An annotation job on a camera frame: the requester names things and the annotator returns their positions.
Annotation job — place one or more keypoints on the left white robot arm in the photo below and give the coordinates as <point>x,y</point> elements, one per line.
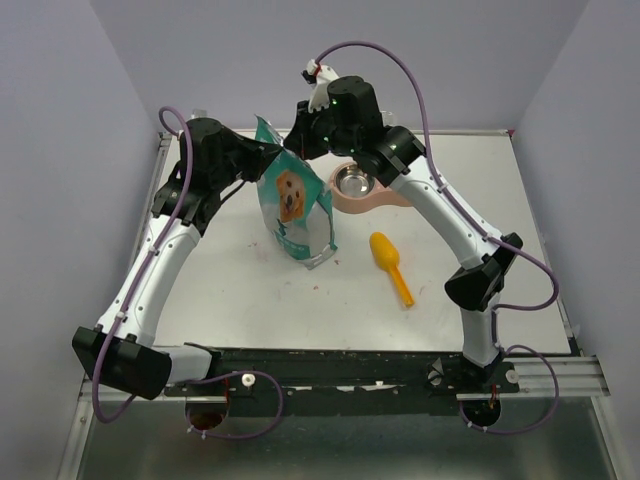
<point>119,350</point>

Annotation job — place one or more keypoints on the yellow plastic scoop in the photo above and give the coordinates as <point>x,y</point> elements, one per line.
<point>387,258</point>

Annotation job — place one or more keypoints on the pink double pet bowl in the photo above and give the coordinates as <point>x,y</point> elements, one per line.
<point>355,192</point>

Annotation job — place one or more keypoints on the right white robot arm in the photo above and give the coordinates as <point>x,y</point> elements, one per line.
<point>342,117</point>

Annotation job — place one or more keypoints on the clear water bottle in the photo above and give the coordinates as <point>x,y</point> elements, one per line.
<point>388,118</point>

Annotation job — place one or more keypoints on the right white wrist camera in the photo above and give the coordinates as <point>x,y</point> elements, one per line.
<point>318,76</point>

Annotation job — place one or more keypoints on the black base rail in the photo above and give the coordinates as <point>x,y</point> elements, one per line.
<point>344,382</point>

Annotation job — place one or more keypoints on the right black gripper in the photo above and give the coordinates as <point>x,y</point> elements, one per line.
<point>298,137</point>

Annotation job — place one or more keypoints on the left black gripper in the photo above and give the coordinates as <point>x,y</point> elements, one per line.
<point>259,154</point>

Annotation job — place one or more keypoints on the teal dog food bag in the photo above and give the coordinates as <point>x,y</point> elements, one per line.
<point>297,209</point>

